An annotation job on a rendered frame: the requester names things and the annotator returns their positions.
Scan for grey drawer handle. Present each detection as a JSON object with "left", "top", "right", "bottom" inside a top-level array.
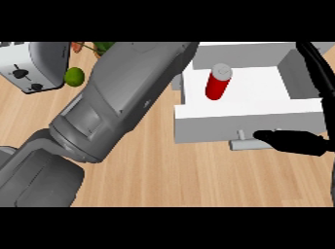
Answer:
[{"left": 228, "top": 128, "right": 277, "bottom": 152}]

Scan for orange and green plant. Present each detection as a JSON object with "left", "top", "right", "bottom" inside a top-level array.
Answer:
[{"left": 70, "top": 41, "right": 119, "bottom": 59}]

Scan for white drawer front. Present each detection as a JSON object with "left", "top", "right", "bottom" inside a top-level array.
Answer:
[{"left": 174, "top": 98, "right": 329, "bottom": 145}]

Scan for white toaster with black knobs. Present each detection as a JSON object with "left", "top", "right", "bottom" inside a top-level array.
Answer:
[{"left": 0, "top": 41, "right": 73, "bottom": 95}]

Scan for white open drawer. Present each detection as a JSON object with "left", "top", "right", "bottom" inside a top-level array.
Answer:
[{"left": 174, "top": 65, "right": 327, "bottom": 144}]

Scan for red can with grey lid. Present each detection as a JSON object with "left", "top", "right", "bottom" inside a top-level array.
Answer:
[{"left": 203, "top": 62, "right": 234, "bottom": 102}]

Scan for green round fruit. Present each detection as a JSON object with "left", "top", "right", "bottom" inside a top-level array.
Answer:
[{"left": 63, "top": 66, "right": 85, "bottom": 89}]

